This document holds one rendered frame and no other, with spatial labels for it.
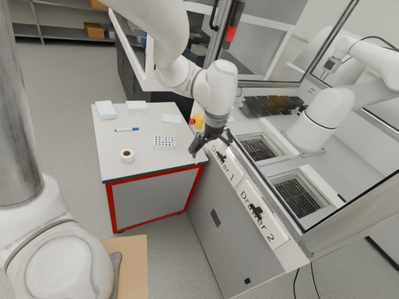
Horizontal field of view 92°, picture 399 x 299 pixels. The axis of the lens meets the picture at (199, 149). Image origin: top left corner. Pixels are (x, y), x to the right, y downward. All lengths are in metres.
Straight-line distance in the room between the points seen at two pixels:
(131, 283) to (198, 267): 0.99
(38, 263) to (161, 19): 0.45
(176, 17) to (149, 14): 0.04
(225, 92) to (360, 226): 0.52
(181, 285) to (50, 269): 1.22
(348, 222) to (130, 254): 0.66
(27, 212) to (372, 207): 0.80
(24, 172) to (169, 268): 1.31
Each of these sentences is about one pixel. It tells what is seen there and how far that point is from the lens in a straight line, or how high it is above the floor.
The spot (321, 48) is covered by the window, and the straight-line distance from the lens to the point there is 0.72.
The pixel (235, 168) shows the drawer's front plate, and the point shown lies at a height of 0.92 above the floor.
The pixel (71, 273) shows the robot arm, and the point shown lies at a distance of 0.48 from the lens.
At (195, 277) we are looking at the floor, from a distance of 1.66.
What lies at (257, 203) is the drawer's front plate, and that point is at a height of 0.91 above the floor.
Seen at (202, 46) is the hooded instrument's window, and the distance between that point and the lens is 1.58.
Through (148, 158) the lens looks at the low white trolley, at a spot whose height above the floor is 0.76.
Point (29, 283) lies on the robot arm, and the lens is 0.50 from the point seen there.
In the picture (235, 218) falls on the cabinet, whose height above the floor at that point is 0.67.
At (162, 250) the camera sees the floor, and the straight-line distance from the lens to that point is 1.66.
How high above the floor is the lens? 1.58
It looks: 43 degrees down
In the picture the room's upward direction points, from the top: 19 degrees clockwise
